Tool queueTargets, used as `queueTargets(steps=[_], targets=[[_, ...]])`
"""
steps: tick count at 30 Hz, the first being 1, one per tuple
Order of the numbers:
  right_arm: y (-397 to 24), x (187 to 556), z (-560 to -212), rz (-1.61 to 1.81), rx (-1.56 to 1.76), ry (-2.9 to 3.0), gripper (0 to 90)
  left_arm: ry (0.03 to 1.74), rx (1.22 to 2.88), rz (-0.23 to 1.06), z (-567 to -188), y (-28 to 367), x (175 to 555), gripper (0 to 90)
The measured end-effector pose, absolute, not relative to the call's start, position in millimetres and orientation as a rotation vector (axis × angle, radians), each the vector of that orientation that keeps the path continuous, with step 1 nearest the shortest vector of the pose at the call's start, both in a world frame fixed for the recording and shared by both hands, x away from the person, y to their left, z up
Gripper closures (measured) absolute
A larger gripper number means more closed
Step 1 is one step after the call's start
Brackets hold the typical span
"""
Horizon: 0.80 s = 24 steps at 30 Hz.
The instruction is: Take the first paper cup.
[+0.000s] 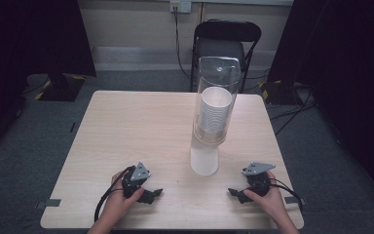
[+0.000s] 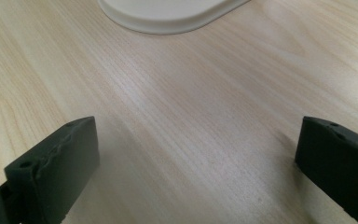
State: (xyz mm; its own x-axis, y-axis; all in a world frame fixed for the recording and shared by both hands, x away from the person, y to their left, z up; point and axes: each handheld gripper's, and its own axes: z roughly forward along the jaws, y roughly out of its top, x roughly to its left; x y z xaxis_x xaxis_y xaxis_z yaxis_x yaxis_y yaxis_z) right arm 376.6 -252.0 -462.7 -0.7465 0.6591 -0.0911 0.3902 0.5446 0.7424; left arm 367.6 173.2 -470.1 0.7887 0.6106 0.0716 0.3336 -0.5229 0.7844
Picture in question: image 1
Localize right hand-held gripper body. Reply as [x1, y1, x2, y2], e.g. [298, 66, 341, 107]
[242, 161, 277, 198]

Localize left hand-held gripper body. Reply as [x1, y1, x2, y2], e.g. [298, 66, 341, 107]
[121, 161, 152, 200]

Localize single white paper cup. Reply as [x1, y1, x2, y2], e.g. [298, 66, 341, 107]
[189, 142, 220, 176]

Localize transparent cup dispenser tube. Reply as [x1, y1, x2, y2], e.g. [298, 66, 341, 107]
[189, 56, 243, 148]

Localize person's right hand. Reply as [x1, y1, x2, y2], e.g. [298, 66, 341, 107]
[243, 171, 288, 222]

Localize person's left hand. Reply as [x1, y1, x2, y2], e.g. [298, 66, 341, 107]
[101, 171, 146, 226]

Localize grey tape strip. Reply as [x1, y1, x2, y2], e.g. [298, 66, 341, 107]
[35, 198, 62, 210]
[283, 196, 307, 206]

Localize stack of white paper cups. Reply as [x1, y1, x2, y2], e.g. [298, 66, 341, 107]
[197, 85, 234, 135]

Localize black stand base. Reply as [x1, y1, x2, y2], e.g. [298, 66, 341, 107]
[260, 79, 307, 105]
[34, 73, 88, 102]

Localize dark curtain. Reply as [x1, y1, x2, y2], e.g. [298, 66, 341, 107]
[267, 0, 374, 209]
[0, 0, 97, 164]

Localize black folding chair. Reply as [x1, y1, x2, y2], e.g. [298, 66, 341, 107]
[189, 19, 263, 94]

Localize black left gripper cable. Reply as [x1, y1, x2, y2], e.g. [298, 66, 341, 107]
[93, 166, 135, 223]

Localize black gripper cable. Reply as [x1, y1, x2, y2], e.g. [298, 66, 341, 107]
[268, 176, 304, 213]
[93, 166, 135, 223]

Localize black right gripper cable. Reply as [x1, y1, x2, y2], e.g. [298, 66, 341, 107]
[268, 176, 304, 213]

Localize black floor cables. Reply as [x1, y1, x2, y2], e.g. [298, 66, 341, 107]
[243, 67, 318, 137]

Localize black wall socket cable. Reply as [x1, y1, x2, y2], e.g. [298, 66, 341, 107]
[173, 9, 193, 80]

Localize white wall socket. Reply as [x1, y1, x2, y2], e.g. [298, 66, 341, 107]
[169, 0, 193, 15]

